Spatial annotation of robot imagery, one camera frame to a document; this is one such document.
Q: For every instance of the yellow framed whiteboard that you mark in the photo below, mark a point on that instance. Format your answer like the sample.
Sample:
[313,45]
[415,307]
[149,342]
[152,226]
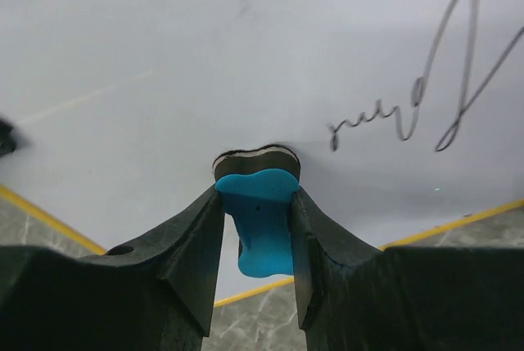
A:
[405,114]

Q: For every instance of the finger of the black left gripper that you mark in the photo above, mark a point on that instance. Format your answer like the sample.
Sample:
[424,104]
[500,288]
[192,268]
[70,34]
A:
[7,141]

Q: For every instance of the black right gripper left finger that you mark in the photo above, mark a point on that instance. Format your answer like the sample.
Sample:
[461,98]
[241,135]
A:
[155,292]

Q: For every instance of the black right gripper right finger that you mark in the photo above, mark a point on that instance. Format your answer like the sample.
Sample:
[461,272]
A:
[353,296]

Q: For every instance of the blue whiteboard eraser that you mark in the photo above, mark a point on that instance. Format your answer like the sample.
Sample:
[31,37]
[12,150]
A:
[256,188]

